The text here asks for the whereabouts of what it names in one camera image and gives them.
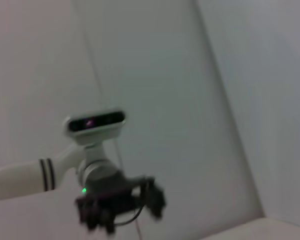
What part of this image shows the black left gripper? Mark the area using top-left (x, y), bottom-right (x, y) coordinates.
top-left (74, 176), bottom-right (167, 236)

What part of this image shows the dark left wrist cable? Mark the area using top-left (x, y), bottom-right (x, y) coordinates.
top-left (113, 184), bottom-right (145, 226)

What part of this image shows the left camera mount bracket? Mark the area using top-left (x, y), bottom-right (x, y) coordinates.
top-left (82, 141), bottom-right (107, 166)

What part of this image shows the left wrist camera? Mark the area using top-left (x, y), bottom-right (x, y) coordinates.
top-left (63, 107), bottom-right (127, 146)

